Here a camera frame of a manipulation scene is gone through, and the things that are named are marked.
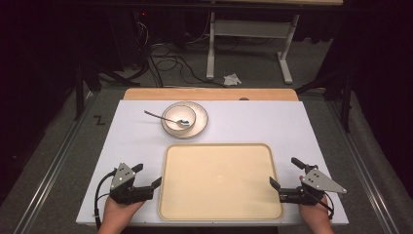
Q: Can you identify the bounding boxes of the black metal stand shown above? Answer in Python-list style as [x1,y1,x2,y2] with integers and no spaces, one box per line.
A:
[74,61,141,122]
[295,71,356,134]

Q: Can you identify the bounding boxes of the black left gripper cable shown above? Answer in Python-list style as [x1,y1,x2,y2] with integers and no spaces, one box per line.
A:
[94,170,117,229]

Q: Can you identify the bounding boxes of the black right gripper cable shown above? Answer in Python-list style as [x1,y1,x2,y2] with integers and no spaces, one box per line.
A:
[313,191,335,219]

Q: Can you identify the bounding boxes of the metal floor rail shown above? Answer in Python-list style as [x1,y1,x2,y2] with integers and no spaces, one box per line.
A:
[13,92,98,234]
[325,100,403,234]

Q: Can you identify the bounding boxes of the crumpled white paper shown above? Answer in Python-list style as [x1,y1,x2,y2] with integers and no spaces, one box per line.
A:
[223,73,243,87]

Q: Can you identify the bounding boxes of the black floor cables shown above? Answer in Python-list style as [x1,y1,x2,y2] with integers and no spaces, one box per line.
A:
[134,19,228,89]

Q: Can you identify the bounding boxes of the person's left hand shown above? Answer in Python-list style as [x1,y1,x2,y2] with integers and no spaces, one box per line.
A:
[102,195,146,228]

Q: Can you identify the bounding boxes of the person's right hand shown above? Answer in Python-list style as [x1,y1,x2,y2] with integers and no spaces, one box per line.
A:
[298,195,333,226]

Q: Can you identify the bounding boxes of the white ceramic bowl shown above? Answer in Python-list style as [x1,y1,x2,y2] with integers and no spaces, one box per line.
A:
[162,104,198,133]

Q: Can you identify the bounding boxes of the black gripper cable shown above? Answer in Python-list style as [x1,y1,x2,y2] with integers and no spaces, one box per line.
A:
[94,170,117,229]
[313,191,335,219]

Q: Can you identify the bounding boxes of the white-framed desk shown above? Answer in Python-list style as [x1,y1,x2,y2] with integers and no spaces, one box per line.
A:
[206,0,344,85]

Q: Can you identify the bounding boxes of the striped ceramic plate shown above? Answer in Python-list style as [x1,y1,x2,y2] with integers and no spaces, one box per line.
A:
[161,100,209,139]

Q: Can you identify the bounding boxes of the beige plastic tray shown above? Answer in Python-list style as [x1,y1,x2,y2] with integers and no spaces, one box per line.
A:
[158,142,285,222]

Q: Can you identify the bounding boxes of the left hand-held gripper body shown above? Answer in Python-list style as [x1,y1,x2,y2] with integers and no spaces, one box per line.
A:
[109,162,154,206]

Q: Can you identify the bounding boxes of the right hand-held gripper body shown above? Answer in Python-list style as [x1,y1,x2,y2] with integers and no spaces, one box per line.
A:
[280,165,348,207]

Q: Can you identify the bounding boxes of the white table mat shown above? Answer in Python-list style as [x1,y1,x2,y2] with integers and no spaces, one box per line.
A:
[76,99,350,226]

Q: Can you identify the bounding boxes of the metal spoon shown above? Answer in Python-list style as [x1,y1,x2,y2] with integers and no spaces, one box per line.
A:
[143,109,191,127]

